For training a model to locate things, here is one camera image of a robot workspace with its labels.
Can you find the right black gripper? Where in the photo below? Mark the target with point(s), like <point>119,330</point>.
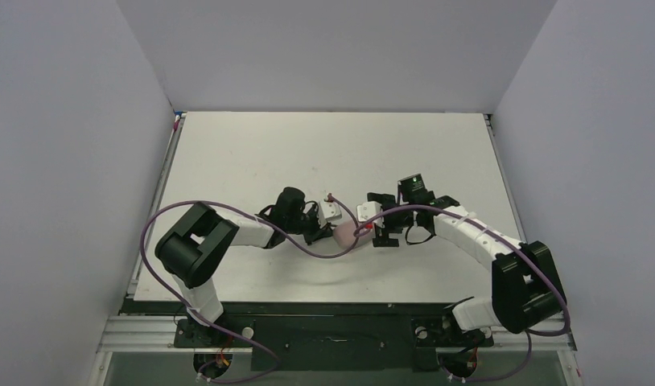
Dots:
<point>385,229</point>

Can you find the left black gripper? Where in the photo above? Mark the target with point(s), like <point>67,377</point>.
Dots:
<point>314,227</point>

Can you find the pink umbrella case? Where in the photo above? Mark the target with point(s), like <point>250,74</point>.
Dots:
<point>343,235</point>

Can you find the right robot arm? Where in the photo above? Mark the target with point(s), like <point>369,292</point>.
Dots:
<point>525,286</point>

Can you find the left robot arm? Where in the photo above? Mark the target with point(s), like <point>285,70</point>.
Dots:
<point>193,248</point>

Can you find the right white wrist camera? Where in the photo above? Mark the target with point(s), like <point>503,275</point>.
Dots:
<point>367,210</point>

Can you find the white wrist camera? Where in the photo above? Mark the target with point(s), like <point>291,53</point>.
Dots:
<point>328,211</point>
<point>367,210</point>

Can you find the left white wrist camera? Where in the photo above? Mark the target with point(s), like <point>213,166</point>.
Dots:
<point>328,211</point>

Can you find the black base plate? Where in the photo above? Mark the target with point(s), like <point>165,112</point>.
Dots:
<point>324,336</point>

